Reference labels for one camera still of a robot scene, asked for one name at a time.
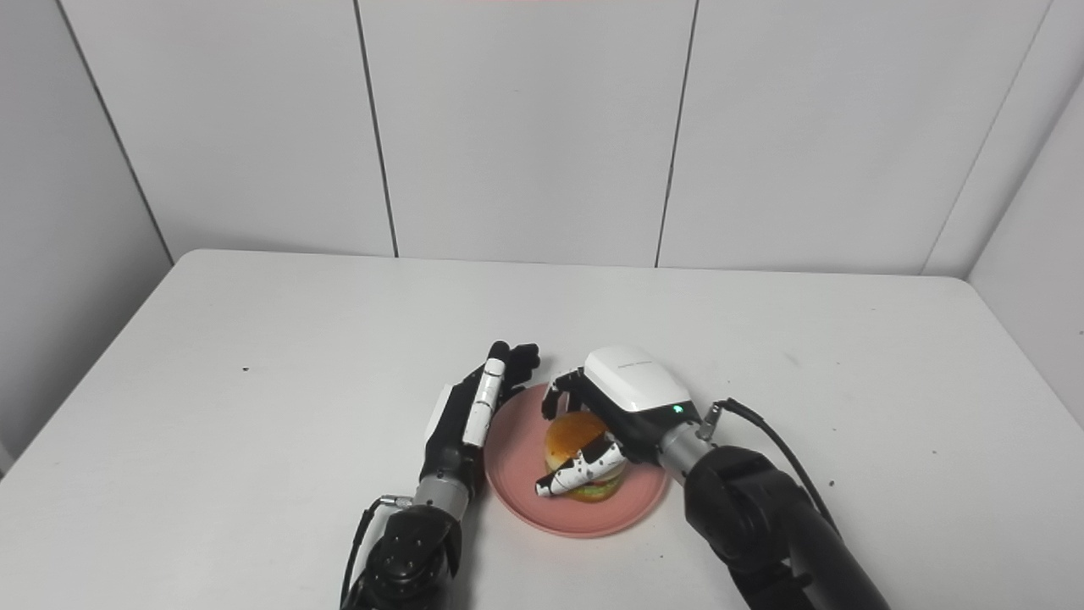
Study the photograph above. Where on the toy hamburger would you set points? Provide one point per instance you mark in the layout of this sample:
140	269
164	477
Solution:
569	434

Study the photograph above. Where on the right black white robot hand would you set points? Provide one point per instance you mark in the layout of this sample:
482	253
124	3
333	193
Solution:
639	390

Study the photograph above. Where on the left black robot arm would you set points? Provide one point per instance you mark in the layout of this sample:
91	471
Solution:
411	551

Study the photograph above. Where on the pink round plate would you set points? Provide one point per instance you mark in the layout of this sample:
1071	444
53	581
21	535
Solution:
517	474

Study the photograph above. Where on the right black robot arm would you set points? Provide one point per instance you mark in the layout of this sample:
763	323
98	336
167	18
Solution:
754	525

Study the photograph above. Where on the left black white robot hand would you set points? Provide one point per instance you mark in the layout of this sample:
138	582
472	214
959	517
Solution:
453	432

